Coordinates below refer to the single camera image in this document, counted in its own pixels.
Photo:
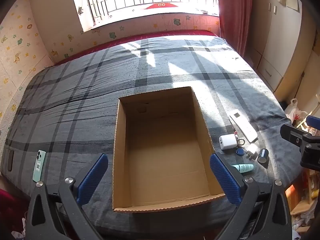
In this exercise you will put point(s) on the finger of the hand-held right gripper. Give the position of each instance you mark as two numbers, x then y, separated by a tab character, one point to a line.
292	135
313	122

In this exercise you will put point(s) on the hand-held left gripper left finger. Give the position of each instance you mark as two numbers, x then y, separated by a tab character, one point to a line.
92	177

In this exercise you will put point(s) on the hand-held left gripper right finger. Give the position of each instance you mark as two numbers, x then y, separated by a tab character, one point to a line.
225	180

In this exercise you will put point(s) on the small teal tube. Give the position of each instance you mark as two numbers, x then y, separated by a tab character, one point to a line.
243	168

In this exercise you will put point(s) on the glossy black cylinder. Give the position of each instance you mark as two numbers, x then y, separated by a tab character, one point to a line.
263	153

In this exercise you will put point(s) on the white charger block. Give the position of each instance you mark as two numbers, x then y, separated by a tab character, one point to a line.
227	142

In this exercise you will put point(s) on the white remote control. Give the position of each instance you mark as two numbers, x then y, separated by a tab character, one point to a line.
243	126

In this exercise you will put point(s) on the brown cardboard box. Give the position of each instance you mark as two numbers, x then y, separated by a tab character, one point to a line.
162	160

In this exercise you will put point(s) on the white plastic bag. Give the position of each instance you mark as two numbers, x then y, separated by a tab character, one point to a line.
293	111

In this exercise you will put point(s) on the white plug adapter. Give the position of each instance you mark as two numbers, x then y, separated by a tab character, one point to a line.
252	151

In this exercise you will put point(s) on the wooden shelf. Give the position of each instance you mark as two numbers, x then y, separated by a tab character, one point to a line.
303	202

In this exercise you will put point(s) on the mint green smartphone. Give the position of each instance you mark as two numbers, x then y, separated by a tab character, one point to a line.
39	165

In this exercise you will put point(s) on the black flat rectangular object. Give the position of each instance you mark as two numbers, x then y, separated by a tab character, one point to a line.
10	161

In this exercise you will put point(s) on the red cloth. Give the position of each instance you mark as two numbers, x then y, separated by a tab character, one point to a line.
10	205

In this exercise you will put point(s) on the cream wardrobe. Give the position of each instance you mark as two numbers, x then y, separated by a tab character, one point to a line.
275	42

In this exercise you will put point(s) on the red curtain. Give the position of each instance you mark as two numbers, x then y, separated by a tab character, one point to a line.
235	17

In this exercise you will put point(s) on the red mattress edge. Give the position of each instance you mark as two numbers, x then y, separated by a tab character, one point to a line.
110	43

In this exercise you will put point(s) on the red windowsill mat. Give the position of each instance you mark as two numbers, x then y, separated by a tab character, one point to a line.
161	5

